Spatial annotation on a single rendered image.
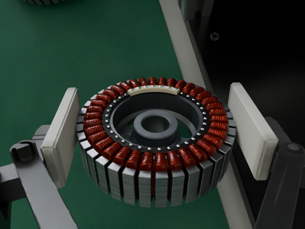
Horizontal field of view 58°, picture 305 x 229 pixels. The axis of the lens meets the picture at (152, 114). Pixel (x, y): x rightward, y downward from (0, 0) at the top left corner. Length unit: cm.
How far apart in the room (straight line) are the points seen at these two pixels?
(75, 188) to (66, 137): 12
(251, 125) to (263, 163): 2
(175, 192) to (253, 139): 5
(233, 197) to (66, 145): 17
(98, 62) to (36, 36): 8
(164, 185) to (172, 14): 22
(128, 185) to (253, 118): 8
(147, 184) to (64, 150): 5
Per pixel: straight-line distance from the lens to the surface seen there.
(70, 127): 18
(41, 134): 18
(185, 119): 22
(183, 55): 31
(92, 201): 29
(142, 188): 16
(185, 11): 29
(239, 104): 19
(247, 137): 18
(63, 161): 17
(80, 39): 33
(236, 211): 28
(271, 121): 19
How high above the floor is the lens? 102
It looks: 76 degrees down
